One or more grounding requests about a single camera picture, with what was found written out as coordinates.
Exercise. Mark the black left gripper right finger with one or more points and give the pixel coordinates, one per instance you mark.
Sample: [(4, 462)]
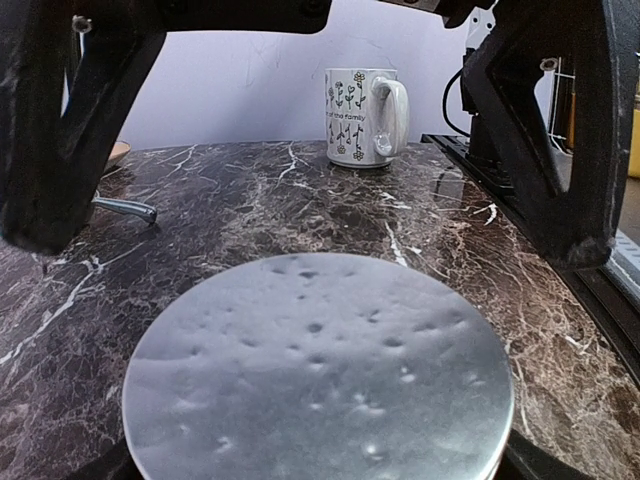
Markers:
[(522, 460)]

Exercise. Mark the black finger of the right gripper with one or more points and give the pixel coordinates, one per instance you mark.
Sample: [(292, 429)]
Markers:
[(554, 85), (70, 73)]

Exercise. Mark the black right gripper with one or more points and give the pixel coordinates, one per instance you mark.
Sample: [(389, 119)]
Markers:
[(288, 16)]

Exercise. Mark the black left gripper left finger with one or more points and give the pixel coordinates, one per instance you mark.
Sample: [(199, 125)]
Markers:
[(115, 464)]

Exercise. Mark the metal scoop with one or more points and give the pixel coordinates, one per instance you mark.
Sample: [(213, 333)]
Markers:
[(144, 212)]

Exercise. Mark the clear round plastic lid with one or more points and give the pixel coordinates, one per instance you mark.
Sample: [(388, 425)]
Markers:
[(318, 366)]

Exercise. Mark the yellow container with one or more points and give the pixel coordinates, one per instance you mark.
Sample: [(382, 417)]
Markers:
[(634, 155)]

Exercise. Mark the white mug orange inside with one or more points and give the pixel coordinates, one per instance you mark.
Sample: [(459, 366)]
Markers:
[(367, 117)]

